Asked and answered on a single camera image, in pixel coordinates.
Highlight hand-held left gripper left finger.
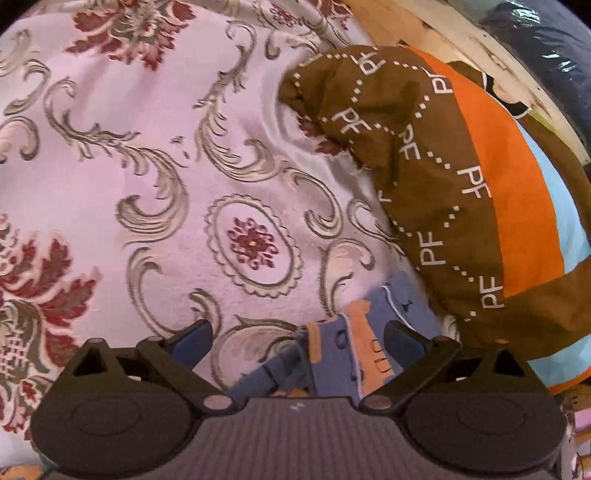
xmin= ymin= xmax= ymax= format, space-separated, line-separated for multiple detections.
xmin=65 ymin=318 xmax=238 ymax=415

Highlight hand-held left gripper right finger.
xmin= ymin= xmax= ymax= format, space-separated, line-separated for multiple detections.
xmin=358 ymin=319 xmax=533 ymax=414

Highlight blue pants with orange print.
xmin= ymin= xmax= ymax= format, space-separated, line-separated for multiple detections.
xmin=224 ymin=271 xmax=445 ymax=400

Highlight pink floral bedspread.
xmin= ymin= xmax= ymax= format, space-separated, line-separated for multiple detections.
xmin=0 ymin=0 xmax=462 ymax=435

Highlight brown and orange printed pillow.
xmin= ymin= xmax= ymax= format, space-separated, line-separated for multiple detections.
xmin=277 ymin=44 xmax=591 ymax=396

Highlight plastic-wrapped bedding bundle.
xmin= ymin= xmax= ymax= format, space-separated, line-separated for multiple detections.
xmin=475 ymin=0 xmax=591 ymax=100

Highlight wooden bed frame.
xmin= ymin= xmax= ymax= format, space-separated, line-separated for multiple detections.
xmin=342 ymin=0 xmax=591 ymax=163

